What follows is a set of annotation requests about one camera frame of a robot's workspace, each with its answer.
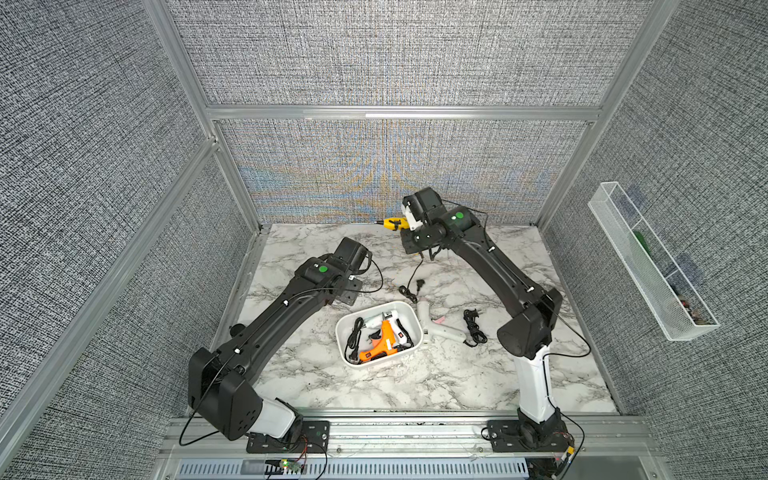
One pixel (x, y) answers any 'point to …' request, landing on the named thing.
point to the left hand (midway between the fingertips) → (345, 282)
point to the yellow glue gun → (394, 223)
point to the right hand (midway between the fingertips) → (409, 232)
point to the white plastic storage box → (407, 315)
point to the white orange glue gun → (400, 335)
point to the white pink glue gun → (436, 324)
